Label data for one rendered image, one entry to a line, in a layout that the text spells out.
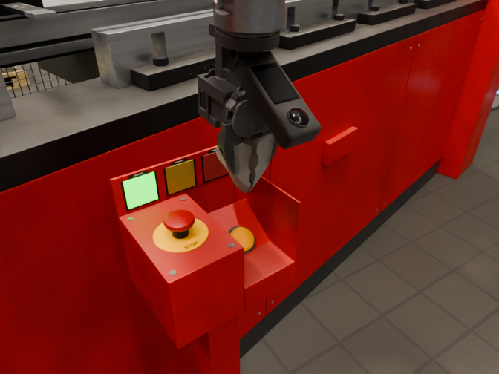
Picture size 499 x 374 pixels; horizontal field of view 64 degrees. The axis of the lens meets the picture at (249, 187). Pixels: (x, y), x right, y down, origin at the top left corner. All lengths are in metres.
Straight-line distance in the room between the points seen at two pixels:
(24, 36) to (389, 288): 1.36
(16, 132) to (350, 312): 1.19
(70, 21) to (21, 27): 0.10
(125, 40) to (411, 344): 1.21
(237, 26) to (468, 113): 1.91
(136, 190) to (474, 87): 1.88
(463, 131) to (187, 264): 1.95
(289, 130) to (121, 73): 0.44
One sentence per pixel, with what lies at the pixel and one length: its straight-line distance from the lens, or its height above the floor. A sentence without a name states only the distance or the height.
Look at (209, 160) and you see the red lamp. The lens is 0.61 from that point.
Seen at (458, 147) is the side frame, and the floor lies 0.18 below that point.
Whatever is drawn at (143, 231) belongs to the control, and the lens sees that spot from 0.55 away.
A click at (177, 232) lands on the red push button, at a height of 0.79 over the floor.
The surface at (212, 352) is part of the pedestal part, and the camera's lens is 0.71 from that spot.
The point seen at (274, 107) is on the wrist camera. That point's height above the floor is 0.96.
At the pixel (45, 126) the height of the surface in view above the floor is 0.87.
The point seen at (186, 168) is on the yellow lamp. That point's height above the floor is 0.82.
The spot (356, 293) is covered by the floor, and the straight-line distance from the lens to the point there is 1.57.
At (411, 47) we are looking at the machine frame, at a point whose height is 0.79.
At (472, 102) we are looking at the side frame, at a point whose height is 0.42.
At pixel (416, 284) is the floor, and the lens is 1.67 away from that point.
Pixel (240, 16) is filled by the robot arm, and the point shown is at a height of 1.05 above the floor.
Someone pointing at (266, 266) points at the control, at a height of 0.71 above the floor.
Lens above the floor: 1.12
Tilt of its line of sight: 33 degrees down
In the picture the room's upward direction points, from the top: straight up
